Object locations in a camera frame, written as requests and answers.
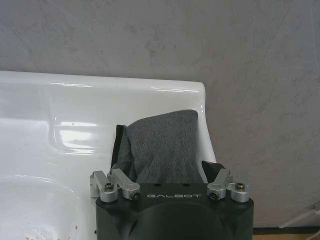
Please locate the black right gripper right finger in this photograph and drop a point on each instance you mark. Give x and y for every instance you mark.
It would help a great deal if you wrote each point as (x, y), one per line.
(220, 180)

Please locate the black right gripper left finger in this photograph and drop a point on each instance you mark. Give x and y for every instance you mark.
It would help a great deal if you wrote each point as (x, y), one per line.
(120, 178)

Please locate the grey fluffy towel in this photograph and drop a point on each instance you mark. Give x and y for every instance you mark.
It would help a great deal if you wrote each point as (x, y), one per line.
(165, 147)

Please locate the white ceramic washbasin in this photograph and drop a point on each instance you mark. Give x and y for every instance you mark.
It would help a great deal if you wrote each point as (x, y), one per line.
(50, 130)

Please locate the pale thin pipe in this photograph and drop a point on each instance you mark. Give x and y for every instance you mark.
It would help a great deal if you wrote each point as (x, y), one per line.
(303, 212)

